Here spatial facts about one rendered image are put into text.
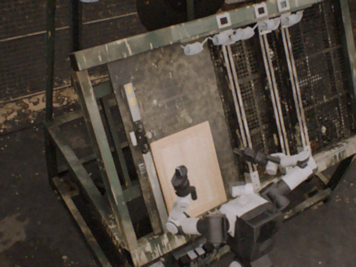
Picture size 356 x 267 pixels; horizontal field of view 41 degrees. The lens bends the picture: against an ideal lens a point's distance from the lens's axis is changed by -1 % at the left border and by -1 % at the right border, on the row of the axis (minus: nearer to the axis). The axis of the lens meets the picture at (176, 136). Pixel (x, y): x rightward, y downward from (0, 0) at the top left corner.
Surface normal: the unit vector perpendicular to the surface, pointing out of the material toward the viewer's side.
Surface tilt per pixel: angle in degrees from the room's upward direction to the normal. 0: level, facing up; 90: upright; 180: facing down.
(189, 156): 51
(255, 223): 26
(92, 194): 0
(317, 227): 0
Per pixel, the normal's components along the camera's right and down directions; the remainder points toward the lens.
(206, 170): 0.51, 0.09
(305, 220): 0.13, -0.68
